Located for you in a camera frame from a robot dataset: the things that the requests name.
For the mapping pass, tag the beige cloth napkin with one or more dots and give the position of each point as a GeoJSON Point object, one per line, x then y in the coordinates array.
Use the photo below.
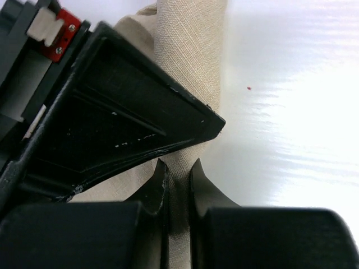
{"type": "Point", "coordinates": [185, 39]}

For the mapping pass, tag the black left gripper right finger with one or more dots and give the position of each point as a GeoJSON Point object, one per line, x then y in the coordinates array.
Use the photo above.
{"type": "Point", "coordinates": [226, 235]}

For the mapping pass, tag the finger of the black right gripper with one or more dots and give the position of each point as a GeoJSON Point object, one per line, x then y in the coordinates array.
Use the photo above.
{"type": "Point", "coordinates": [103, 109]}

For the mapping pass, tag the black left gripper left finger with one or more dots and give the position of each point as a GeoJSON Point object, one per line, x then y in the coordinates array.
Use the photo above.
{"type": "Point", "coordinates": [128, 234]}

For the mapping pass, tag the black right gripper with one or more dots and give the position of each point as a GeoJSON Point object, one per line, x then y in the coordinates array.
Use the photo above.
{"type": "Point", "coordinates": [38, 42]}

